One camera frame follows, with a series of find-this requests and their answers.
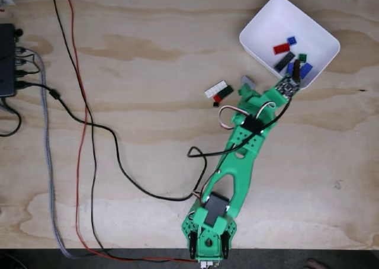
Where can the brown lego plate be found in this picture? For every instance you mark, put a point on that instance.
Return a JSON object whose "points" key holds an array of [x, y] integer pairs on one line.
{"points": [[296, 70]]}

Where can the small red lego brick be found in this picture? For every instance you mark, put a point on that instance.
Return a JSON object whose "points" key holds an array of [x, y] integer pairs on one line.
{"points": [[218, 97]]}

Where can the small green lego brick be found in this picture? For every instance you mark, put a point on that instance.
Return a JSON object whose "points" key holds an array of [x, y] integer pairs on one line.
{"points": [[302, 57]]}

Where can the long blue lego brick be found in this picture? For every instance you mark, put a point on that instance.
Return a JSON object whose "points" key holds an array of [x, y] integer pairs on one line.
{"points": [[289, 68], [306, 69]]}

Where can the white lego brick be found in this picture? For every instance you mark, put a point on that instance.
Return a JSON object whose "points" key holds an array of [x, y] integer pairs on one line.
{"points": [[215, 89]]}

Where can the person's foot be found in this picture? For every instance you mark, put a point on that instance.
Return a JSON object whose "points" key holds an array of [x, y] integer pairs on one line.
{"points": [[315, 263]]}

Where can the dark green lego plate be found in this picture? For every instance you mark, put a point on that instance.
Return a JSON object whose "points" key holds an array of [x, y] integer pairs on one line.
{"points": [[226, 91]]}

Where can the light grey lego brick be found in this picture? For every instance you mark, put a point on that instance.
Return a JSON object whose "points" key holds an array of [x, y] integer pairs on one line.
{"points": [[248, 81]]}

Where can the small blue lego brick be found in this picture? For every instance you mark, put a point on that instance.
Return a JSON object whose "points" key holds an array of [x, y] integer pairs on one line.
{"points": [[291, 41]]}

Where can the white plastic bin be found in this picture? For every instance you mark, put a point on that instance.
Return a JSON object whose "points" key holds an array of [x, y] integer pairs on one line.
{"points": [[275, 20]]}

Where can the long red lego brick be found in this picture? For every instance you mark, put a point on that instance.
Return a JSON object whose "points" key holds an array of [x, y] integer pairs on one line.
{"points": [[281, 48]]}

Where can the dark grey lego brick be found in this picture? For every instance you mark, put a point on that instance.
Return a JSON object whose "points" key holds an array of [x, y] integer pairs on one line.
{"points": [[285, 61]]}

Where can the black hub box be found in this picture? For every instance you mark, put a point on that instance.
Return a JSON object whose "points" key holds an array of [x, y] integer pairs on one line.
{"points": [[6, 58]]}

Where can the small black lego piece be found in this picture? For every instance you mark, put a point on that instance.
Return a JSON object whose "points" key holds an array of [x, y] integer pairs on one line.
{"points": [[215, 104]]}

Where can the camera circuit board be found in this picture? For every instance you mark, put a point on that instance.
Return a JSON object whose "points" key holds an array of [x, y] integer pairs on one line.
{"points": [[287, 87]]}

